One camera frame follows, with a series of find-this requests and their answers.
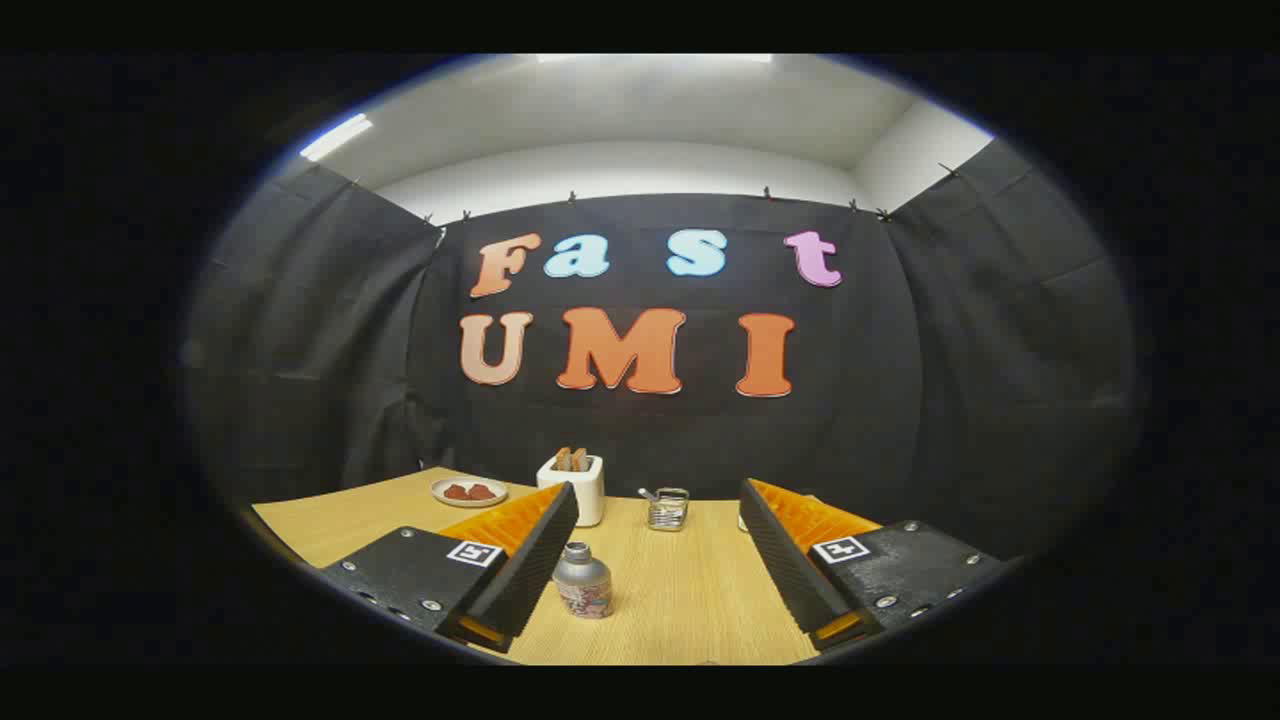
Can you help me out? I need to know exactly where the wooden table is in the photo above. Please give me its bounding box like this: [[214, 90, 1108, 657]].
[[250, 467, 881, 666]]

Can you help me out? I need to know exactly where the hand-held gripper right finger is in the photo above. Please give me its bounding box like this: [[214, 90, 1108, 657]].
[[740, 478, 1006, 653]]

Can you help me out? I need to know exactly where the silver juice bottle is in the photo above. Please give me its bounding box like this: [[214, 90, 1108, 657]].
[[552, 542, 614, 620]]

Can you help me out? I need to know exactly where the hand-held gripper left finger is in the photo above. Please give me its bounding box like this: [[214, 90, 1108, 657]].
[[318, 482, 580, 654]]

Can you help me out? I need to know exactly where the metal wire holder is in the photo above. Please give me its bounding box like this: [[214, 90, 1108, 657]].
[[646, 487, 691, 532]]

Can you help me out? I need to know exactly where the white round plate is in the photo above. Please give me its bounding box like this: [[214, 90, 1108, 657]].
[[431, 477, 509, 508]]

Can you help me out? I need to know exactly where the white toaster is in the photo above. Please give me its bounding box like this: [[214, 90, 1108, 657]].
[[536, 447, 606, 528]]

